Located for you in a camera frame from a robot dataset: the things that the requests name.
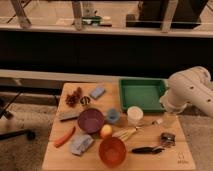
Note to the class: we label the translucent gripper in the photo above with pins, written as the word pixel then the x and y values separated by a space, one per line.
pixel 168 119

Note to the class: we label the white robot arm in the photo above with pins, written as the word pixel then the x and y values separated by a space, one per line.
pixel 185 87

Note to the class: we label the green plastic tray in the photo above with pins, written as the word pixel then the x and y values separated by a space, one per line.
pixel 144 93

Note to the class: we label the white plastic cup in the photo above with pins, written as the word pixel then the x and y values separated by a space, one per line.
pixel 134 115

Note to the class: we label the small blue cup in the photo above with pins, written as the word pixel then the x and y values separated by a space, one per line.
pixel 112 116

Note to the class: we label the yellow red apple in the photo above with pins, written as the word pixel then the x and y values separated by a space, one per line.
pixel 106 131

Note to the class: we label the orange bowl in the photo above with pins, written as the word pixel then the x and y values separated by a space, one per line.
pixel 112 151

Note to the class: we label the light blue sponge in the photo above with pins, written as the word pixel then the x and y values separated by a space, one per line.
pixel 97 92

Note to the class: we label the purple bowl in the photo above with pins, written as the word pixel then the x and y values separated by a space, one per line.
pixel 91 120

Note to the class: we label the wooden tabletop board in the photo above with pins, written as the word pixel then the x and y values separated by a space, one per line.
pixel 176 158

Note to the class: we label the black white striped ball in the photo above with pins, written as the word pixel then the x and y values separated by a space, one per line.
pixel 85 101

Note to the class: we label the crumpled blue cloth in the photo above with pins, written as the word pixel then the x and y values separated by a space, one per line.
pixel 80 144

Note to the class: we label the brown pine cone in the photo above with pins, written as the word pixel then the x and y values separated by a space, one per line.
pixel 73 99

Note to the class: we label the orange carrot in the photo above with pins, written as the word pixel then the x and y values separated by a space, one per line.
pixel 59 142

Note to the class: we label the grey rectangular block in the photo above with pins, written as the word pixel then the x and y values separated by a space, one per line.
pixel 69 115

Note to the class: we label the black office chair base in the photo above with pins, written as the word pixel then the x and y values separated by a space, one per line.
pixel 12 124

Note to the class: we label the black handled tool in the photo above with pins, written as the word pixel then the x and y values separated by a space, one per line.
pixel 147 150

